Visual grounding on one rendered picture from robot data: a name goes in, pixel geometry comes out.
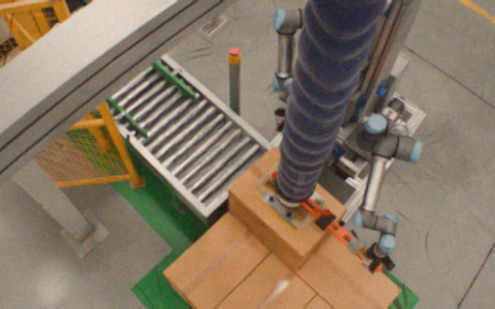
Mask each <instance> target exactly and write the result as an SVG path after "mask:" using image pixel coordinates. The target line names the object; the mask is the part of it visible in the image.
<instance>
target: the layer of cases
mask: <svg viewBox="0 0 495 309"><path fill-rule="evenodd" d="M362 263H363V261H362V260H361V259H360V258H358V257H357V256H356V255H355V256H354V255H353V254H352V253H351V252H350V251H349V250H348V249H346V248H345V245H344V244H343V243H342V242H340V241H339V240H338V239H336V238H335V236H334V234H333V233H331V235H330V236H328V237H327V238H326V239H325V241H324V242H323V243H322V244H321V245H320V246H319V247H318V248H317V249H316V250H315V251H314V252H313V255H311V256H310V257H309V258H308V259H307V260H306V261H305V262H304V263H303V264H302V265H301V266H300V268H299V269H298V270H297V271H296V272H295V271H294V270H293V269H292V268H290V267H289V266H288V265H287V264H286V263H285V262H284V261H283V260H282V259H281V258H280V257H279V256H278V255H277V254H276V253H274V252H272V251H271V250H270V249H269V248H268V247H267V246H266V245H265V244H264V243H263V241H262V240H261V239H260V238H259V237H257V236H255V235H254V234H253V233H252V232H251V231H250V230H249V229H248V228H247V227H246V226H245V225H244V224H243V222H242V221H239V220H238V219H237V218H236V217H235V216H234V215H233V214H232V213H231V212H230V211H229V212H228V213H226V214H224V215H223V216H222V217H221V218H220V219H219V220H218V221H217V222H216V223H215V225H214V226H213V227H212V228H211V229H210V230H209V231H207V232H205V233H204V234H203V235H202V236H201V237H200V238H199V239H198V240H197V241H196V242H195V243H194V244H193V245H192V246H191V247H190V248H188V249H186V250H185V252H184V253H183V254H182V255H181V256H180V257H179V258H178V259H177V260H176V261H175V262H174V263H173V264H172V265H171V266H169V267H168V268H167V269H166V270H165V271H164V272H163V274H164V275H165V276H166V278H167V279H168V281H169V282H170V284H171V285H172V286H174V287H175V288H176V289H177V290H178V291H179V293H180V294H181V295H182V296H183V297H184V298H185V299H186V300H187V301H188V302H189V303H191V304H192V305H193V306H194V308H195V309H302V308H303V307H304V306H305V305H306V304H307V303H308V304H307V305H306V306H305V307H304V308H303V309H386V308H387V307H388V306H389V304H390V303H391V302H392V301H393V300H394V298H395V297H396V296H397V295H398V293H399V292H400V291H401V289H400V288H399V287H398V286H397V285H396V284H395V283H394V282H392V281H391V280H390V279H389V278H388V277H386V276H385V275H384V274H383V273H382V272H381V271H378V272H375V273H373V274H371V272H370V271H369V270H366V267H365V266H364V265H361V264H362Z"/></svg>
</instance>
